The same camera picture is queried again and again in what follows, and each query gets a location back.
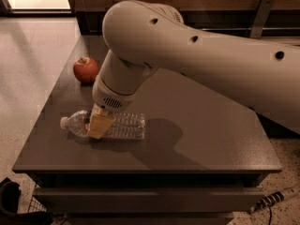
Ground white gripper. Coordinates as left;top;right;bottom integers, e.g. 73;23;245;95
87;75;135;139

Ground clear plastic water bottle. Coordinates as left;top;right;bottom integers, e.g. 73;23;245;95
60;110;145;140

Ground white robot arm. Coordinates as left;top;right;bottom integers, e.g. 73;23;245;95
92;0;300;133

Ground red apple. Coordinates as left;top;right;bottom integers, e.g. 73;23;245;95
73;57;98;83

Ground grey cabinet drawer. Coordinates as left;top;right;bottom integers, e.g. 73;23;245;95
34;187;263;214

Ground wire basket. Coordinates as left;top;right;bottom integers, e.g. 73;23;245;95
27;194;47;213

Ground striped cable sleeve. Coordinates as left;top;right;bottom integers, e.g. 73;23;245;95
248;185;300;215

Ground right metal bracket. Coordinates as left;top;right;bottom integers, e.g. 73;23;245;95
249;0;276;38

